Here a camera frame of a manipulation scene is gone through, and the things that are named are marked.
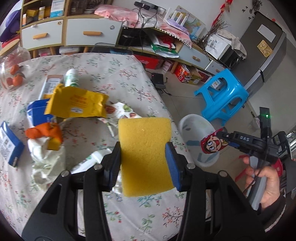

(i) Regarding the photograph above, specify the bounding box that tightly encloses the white green AD bottle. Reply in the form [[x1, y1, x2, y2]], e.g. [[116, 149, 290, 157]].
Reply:
[[64, 68, 79, 87]]

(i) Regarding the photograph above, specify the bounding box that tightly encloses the black device on floor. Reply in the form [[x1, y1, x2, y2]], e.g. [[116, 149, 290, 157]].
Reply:
[[151, 73, 171, 95]]

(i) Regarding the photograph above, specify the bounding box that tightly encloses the red cartoon wrapper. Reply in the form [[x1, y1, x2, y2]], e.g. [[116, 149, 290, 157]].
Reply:
[[200, 128, 229, 154]]

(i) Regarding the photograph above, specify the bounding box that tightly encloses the floral tablecloth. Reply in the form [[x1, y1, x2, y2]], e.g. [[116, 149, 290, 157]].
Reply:
[[1, 53, 186, 240]]

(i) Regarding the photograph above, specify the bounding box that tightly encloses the pink cloth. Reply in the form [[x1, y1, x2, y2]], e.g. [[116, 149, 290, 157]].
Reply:
[[94, 4, 192, 48]]

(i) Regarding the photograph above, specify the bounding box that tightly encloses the right hand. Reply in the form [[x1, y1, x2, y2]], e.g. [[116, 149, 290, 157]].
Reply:
[[242, 157, 280, 211]]

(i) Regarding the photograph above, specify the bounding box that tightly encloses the grey refrigerator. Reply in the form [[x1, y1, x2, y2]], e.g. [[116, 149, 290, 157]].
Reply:
[[232, 11, 287, 97]]

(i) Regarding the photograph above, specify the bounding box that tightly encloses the blue plastic stool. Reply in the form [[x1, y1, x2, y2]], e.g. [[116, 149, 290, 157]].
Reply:
[[194, 69, 249, 126]]

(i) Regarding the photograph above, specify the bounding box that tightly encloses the black microwave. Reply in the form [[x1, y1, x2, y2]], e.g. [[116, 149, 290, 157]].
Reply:
[[205, 34, 241, 69]]

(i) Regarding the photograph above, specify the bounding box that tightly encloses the white wooden cabinet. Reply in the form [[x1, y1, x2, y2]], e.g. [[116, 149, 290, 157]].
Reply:
[[20, 1, 224, 75]]

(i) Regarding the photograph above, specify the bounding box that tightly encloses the colourful snack carton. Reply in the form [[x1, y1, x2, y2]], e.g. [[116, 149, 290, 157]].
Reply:
[[174, 64, 210, 85]]

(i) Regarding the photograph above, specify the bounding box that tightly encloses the orange peel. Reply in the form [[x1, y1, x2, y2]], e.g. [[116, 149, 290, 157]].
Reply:
[[25, 123, 63, 151]]

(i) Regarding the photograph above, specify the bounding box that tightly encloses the white floral wrapper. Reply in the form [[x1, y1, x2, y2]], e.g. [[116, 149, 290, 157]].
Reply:
[[99, 102, 141, 138]]

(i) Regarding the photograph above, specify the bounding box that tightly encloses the blue white wrapper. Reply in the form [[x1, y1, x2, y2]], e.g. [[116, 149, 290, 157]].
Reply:
[[27, 99, 56, 126]]

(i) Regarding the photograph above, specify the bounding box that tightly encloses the yellow snack bag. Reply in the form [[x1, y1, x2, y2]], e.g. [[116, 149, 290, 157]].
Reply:
[[44, 84, 108, 118]]

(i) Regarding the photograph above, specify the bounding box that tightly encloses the glass jar with oranges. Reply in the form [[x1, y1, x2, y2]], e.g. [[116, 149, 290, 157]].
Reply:
[[1, 39, 31, 90]]

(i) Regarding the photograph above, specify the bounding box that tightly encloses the yellow sponge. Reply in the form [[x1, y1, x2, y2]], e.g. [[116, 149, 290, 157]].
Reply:
[[118, 118, 174, 197]]

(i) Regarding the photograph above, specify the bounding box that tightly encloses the red cardboard box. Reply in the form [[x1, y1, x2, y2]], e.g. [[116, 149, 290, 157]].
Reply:
[[134, 54, 164, 70]]

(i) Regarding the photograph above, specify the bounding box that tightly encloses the light blue milk carton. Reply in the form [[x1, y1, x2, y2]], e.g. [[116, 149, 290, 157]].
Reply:
[[38, 75, 64, 100]]

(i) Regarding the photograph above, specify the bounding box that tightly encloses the white plastic bag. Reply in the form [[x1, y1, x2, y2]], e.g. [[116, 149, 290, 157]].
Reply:
[[27, 117, 123, 193]]

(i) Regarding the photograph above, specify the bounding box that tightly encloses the dark blue small box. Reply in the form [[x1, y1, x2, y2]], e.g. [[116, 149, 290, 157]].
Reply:
[[1, 121, 25, 167]]

